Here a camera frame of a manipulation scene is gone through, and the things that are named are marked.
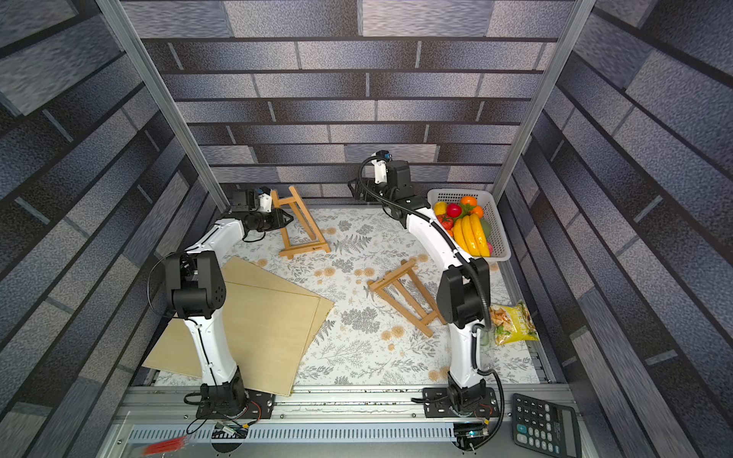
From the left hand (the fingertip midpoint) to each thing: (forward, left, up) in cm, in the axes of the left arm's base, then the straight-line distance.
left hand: (290, 214), depth 99 cm
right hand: (0, -24, +15) cm, 28 cm away
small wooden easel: (-9, -3, -9) cm, 13 cm away
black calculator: (-60, -73, -12) cm, 96 cm away
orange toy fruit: (+13, -68, -4) cm, 69 cm away
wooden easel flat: (-22, -40, -14) cm, 48 cm away
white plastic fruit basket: (-9, -75, -6) cm, 75 cm away
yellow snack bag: (-35, -72, -10) cm, 80 cm away
